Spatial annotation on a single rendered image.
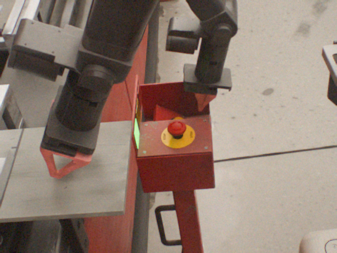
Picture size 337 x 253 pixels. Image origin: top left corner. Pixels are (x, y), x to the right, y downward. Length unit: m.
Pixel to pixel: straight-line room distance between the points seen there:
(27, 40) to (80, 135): 0.15
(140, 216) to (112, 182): 1.16
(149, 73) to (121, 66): 1.95
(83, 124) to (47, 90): 0.49
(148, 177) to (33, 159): 0.37
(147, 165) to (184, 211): 0.27
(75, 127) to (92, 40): 0.19
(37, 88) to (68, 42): 0.57
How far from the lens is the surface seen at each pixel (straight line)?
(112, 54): 0.54
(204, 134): 1.12
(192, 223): 1.40
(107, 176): 0.78
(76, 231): 0.91
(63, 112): 0.68
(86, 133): 0.70
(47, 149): 0.70
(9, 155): 0.83
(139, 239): 1.87
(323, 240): 1.57
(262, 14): 2.92
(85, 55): 0.55
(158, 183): 1.16
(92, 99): 0.65
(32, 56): 0.63
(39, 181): 0.80
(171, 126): 1.11
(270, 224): 1.93
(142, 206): 1.95
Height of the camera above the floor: 1.57
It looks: 44 degrees down
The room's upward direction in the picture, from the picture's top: 9 degrees counter-clockwise
